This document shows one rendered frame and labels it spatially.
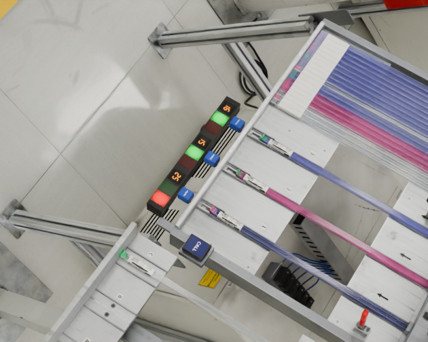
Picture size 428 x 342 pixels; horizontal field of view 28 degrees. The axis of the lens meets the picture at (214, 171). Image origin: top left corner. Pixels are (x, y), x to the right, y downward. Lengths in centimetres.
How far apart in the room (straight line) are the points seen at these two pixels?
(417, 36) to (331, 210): 110
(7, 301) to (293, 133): 90
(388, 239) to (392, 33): 152
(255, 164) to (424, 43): 146
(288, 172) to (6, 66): 90
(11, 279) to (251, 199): 85
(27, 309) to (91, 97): 68
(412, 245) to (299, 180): 29
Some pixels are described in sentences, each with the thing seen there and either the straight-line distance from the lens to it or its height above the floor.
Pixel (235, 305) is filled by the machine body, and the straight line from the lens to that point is 215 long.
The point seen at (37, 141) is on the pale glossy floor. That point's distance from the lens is 248.
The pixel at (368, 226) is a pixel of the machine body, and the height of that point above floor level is 62.
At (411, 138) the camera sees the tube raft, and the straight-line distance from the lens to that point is 204.
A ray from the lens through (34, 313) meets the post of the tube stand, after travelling 224.
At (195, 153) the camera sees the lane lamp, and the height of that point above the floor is 66.
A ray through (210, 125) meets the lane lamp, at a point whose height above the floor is 65.
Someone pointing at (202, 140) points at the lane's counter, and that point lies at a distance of 198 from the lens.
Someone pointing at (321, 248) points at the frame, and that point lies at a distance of 228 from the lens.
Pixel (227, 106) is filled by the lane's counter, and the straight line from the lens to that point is 203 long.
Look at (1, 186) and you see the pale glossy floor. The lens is 244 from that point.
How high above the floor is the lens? 216
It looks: 49 degrees down
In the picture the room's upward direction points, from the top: 95 degrees clockwise
